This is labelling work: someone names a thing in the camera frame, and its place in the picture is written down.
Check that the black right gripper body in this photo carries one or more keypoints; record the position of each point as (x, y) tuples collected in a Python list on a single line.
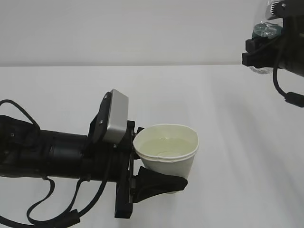
[(293, 52)]

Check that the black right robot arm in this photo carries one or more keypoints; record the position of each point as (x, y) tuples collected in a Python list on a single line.
[(299, 72)]

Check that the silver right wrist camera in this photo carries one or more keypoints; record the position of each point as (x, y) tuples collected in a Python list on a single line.
[(284, 8)]

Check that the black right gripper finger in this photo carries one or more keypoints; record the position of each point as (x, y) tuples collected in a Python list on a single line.
[(254, 44)]

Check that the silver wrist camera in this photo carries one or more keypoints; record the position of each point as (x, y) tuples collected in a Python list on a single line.
[(112, 117), (284, 8)]

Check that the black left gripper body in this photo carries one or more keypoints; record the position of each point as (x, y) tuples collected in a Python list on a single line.
[(112, 162)]

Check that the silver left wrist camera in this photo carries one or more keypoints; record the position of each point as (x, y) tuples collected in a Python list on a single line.
[(112, 117)]

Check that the white paper cup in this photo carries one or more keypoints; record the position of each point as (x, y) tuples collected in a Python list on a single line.
[(168, 149)]

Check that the clear water bottle green label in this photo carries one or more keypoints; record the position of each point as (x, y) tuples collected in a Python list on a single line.
[(265, 24)]

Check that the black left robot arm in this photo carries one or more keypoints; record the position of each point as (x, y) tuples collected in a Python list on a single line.
[(26, 151)]

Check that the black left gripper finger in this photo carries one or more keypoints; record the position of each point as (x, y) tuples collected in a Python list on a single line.
[(147, 184), (134, 131)]

